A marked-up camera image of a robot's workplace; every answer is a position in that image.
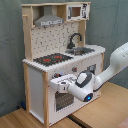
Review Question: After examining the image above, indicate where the black toy stovetop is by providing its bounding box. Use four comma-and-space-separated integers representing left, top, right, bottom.
34, 53, 71, 67

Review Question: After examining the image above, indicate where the red left stove knob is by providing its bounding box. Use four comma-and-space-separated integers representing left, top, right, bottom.
54, 73, 61, 78

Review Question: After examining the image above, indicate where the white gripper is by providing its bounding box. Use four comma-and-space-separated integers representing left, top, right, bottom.
49, 74, 76, 93

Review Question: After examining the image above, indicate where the black toy faucet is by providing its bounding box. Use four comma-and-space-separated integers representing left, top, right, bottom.
66, 32, 83, 50

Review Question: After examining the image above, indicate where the white wooden toy kitchen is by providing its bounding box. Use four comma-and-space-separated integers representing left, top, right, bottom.
22, 2, 105, 127

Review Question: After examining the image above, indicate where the red right stove knob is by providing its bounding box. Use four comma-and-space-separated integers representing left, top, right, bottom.
71, 66, 79, 73

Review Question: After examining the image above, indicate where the white toy oven door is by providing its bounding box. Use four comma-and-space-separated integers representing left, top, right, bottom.
49, 88, 83, 114

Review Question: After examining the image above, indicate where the grey toy sink basin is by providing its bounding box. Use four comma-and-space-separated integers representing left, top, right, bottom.
65, 47, 95, 55

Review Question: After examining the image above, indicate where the red stove knob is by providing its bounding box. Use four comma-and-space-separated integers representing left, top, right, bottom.
54, 73, 61, 78
71, 66, 79, 73

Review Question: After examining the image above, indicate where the white toy microwave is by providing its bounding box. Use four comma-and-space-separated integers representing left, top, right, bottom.
66, 3, 90, 21

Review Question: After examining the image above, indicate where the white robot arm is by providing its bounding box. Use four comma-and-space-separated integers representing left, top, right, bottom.
50, 42, 128, 102

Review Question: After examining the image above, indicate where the grey toy range hood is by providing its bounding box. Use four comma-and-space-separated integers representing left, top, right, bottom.
35, 6, 64, 27

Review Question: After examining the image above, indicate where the toy dishwasher door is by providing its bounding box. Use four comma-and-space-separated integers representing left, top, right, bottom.
81, 55, 102, 75

